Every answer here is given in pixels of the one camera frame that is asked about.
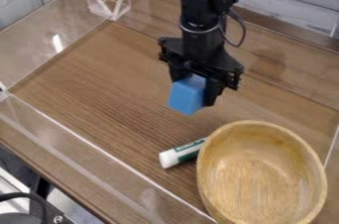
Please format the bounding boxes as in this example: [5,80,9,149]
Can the clear acrylic barrier wall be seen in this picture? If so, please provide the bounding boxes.
[0,0,339,224]

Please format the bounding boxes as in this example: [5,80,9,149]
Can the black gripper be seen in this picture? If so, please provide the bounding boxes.
[157,38,244,107]

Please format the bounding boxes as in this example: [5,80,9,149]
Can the white green glue stick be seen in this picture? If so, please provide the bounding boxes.
[158,138,205,168]

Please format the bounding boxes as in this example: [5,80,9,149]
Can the blue rectangular block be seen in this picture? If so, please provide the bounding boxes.
[168,75,205,115]

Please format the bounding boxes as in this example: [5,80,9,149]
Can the black metal stand base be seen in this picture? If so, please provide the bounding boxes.
[0,201,77,224]

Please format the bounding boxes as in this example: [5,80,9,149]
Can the black cable loop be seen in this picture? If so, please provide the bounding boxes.
[0,191,50,224]

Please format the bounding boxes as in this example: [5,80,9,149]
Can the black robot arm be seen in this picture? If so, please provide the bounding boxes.
[157,0,244,107]

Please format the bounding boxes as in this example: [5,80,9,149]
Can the brown wooden bowl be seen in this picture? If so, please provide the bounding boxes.
[196,120,328,224]

